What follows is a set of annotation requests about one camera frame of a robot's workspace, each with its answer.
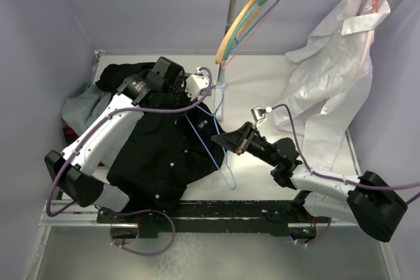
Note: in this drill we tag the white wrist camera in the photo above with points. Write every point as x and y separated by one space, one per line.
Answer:
197 83
259 115

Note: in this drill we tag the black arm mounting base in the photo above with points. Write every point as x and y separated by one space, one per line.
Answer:
150 225

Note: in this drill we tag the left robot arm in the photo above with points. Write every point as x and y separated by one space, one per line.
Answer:
135 98

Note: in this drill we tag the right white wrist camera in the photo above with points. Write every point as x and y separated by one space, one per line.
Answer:
259 115

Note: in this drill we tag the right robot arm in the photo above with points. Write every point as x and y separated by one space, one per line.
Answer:
366 200

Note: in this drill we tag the aluminium frame rail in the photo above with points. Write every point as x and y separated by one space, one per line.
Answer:
65 217

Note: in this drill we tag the red black plaid shirt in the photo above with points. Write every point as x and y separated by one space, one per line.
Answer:
69 134

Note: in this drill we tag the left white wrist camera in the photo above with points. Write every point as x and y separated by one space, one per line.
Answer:
197 83

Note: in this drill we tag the white hanging shirt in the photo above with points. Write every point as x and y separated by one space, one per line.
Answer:
329 85

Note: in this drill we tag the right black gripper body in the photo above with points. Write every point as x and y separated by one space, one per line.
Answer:
259 147

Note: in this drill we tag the black button shirt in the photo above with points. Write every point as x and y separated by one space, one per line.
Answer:
163 153

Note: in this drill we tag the teal hanger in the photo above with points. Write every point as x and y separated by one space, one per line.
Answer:
259 8

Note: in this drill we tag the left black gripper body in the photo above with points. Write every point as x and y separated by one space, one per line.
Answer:
176 97

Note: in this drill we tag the grey shirt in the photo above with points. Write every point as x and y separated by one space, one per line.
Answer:
83 106

